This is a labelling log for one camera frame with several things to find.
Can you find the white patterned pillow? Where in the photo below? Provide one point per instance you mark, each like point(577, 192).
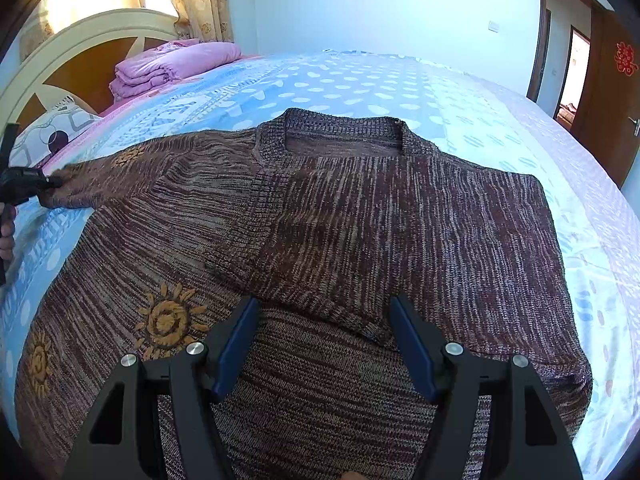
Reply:
point(55, 127)

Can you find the brown wooden door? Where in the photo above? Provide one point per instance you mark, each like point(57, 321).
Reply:
point(605, 100)

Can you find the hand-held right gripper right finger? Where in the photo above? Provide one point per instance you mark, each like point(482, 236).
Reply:
point(413, 355)

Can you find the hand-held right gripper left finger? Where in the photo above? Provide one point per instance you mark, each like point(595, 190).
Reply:
point(235, 350)

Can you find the person's left hand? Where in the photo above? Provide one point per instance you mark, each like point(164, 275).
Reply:
point(6, 242)

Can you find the white wall switch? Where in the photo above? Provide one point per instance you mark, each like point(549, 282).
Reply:
point(494, 26)

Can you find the folded pink quilt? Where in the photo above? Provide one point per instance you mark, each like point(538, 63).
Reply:
point(170, 65)

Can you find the red paper door decoration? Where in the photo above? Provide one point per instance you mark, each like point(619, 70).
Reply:
point(626, 57)

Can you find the blue and pink patterned bedsheet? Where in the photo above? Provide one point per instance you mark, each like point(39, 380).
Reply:
point(350, 85)

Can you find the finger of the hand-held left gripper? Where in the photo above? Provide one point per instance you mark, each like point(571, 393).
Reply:
point(52, 181)

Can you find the dark wooden door frame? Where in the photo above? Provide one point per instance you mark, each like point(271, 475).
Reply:
point(539, 50)

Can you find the cream and brown headboard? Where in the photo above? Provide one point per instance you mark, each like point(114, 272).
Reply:
point(100, 25)

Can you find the brown knit sweater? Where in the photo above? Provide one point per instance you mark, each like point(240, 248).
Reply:
point(350, 240)

